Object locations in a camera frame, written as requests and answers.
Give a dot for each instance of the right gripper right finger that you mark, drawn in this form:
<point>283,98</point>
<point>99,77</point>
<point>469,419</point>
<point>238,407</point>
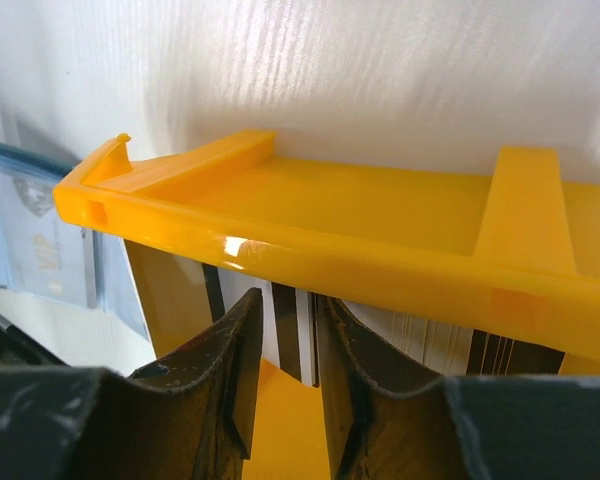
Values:
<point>388,417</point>

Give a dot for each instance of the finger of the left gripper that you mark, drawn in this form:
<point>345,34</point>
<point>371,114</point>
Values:
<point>5,335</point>

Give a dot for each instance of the orange plastic card stand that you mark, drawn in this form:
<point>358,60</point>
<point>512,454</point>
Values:
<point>515,254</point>

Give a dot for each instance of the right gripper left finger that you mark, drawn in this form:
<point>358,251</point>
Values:
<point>188,415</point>

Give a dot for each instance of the blue leather card holder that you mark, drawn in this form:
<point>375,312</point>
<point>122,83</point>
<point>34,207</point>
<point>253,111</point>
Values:
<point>116,290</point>

